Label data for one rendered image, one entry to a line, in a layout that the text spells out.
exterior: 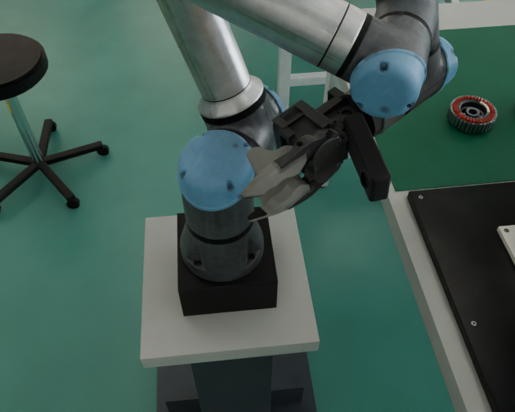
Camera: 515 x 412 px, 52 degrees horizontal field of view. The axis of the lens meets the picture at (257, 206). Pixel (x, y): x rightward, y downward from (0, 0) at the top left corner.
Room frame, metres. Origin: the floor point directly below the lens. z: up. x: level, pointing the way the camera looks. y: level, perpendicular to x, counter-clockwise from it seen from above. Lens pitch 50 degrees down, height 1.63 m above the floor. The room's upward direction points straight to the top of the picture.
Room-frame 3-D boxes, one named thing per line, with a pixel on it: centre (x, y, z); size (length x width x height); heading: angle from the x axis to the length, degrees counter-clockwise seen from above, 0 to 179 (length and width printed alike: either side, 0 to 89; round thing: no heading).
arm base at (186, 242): (0.56, 0.06, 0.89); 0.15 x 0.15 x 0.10
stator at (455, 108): (1.02, -0.53, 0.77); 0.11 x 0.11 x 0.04
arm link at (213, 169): (0.57, 0.06, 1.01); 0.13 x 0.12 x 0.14; 162
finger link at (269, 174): (0.45, -0.01, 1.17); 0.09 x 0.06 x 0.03; 128
